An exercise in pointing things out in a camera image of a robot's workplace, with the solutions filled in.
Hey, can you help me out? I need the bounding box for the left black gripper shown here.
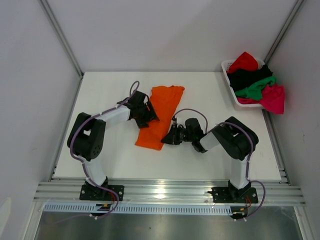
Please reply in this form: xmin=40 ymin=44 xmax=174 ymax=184
xmin=134 ymin=101 xmax=159 ymax=129

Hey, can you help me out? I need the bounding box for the orange t shirt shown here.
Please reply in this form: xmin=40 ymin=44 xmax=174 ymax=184
xmin=135 ymin=85 xmax=185 ymax=151

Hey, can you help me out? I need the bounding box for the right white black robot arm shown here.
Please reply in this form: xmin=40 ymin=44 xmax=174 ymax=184
xmin=161 ymin=116 xmax=259 ymax=203

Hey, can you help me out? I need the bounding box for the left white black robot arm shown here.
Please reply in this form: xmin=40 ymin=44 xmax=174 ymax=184
xmin=67 ymin=91 xmax=159 ymax=200

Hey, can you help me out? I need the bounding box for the black t shirt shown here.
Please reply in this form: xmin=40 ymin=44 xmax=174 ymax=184
xmin=227 ymin=64 xmax=273 ymax=92

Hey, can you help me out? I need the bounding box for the white plastic laundry basket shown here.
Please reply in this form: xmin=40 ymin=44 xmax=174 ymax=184
xmin=221 ymin=59 xmax=264 ymax=111

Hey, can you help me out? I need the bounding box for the green t shirt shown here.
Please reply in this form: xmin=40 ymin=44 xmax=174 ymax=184
xmin=235 ymin=76 xmax=277 ymax=101

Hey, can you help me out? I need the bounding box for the red t shirt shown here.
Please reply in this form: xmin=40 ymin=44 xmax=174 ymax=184
xmin=227 ymin=51 xmax=259 ymax=74

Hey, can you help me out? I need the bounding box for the magenta t shirt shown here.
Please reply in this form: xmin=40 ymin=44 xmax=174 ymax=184
xmin=237 ymin=83 xmax=285 ymax=115

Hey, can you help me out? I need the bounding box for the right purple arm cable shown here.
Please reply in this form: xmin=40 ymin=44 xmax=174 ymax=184
xmin=172 ymin=108 xmax=266 ymax=222

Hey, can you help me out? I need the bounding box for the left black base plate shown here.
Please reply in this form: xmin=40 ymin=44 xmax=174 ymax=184
xmin=79 ymin=184 xmax=125 ymax=202

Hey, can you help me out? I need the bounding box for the aluminium mounting rail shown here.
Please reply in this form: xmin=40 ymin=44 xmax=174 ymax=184
xmin=33 ymin=178 xmax=306 ymax=207

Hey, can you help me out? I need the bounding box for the slotted grey cable duct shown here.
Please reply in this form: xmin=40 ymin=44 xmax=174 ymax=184
xmin=43 ymin=202 xmax=232 ymax=216

